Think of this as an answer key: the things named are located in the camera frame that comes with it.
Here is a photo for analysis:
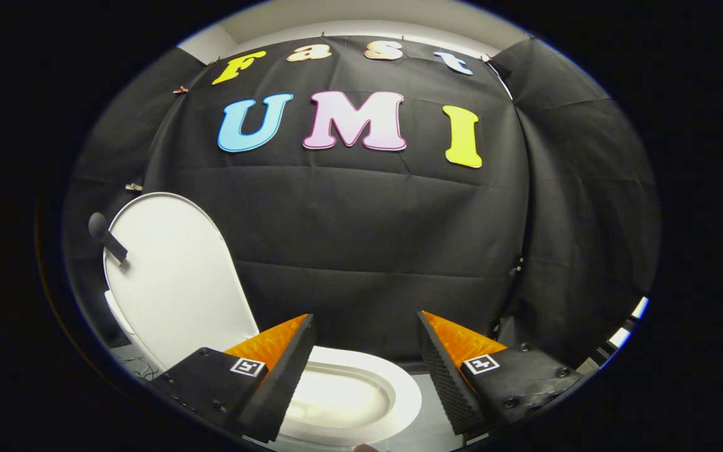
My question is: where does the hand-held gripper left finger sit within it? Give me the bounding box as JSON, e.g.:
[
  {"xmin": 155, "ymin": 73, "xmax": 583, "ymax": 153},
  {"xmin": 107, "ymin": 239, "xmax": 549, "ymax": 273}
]
[{"xmin": 151, "ymin": 313, "xmax": 317, "ymax": 444}]

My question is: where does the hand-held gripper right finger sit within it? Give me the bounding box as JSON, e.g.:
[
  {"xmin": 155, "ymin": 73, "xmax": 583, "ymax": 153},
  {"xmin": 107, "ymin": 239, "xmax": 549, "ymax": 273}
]
[{"xmin": 416, "ymin": 309, "xmax": 583, "ymax": 437}]

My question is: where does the white toilet lid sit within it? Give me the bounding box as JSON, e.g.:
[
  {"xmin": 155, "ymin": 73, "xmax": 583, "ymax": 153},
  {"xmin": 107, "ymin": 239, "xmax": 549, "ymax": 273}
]
[{"xmin": 103, "ymin": 192, "xmax": 260, "ymax": 371}]

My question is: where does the black lid pull tab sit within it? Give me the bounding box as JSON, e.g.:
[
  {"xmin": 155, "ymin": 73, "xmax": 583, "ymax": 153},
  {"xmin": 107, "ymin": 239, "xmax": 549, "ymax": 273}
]
[{"xmin": 88, "ymin": 212, "xmax": 129, "ymax": 264}]

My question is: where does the white toilet seat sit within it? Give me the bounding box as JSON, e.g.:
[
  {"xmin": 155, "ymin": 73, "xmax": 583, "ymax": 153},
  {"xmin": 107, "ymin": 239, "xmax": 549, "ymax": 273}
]
[{"xmin": 277, "ymin": 345, "xmax": 423, "ymax": 448}]

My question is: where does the white toilet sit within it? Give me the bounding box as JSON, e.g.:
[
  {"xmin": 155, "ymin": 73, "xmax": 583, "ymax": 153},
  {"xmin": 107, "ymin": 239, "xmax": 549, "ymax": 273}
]
[{"xmin": 105, "ymin": 290, "xmax": 397, "ymax": 434}]

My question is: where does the black backdrop cloth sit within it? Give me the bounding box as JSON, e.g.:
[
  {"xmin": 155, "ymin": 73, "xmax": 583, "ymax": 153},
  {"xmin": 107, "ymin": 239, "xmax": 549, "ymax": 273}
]
[{"xmin": 63, "ymin": 35, "xmax": 660, "ymax": 377}]

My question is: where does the white black striped board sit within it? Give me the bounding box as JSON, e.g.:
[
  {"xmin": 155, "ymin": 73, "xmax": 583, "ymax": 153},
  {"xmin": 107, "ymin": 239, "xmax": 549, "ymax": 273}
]
[{"xmin": 587, "ymin": 296, "xmax": 650, "ymax": 371}]

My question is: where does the black floor cable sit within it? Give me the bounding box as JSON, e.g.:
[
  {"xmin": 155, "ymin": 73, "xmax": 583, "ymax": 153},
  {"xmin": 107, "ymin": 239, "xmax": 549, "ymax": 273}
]
[{"xmin": 120, "ymin": 357, "xmax": 158, "ymax": 380}]

